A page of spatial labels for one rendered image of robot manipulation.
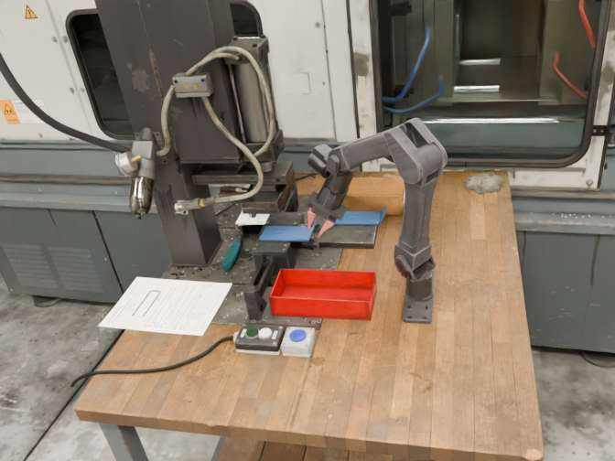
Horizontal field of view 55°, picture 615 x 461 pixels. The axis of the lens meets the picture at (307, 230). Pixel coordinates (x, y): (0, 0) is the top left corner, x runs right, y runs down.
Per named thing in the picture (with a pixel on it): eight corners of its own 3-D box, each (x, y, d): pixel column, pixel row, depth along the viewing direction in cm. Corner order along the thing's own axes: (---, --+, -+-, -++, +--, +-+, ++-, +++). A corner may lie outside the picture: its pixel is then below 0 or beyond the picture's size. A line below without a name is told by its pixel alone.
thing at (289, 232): (313, 241, 159) (312, 230, 158) (259, 239, 163) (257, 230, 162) (318, 228, 165) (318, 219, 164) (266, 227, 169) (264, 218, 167)
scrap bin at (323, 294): (371, 320, 143) (369, 302, 140) (272, 316, 149) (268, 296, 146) (376, 289, 153) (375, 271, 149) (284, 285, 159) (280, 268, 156)
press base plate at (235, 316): (320, 338, 144) (318, 329, 143) (136, 326, 157) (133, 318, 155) (359, 203, 197) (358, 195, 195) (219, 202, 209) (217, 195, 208)
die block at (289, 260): (290, 276, 162) (286, 254, 158) (256, 275, 164) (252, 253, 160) (307, 236, 178) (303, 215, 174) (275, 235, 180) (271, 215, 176)
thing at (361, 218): (384, 224, 174) (384, 216, 173) (333, 224, 178) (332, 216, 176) (386, 212, 180) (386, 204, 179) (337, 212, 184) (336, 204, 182)
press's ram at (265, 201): (285, 223, 152) (266, 114, 136) (191, 222, 158) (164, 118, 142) (300, 189, 166) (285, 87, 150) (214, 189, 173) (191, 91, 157)
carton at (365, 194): (402, 218, 182) (401, 196, 178) (322, 217, 188) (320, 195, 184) (405, 197, 192) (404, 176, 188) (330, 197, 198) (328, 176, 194)
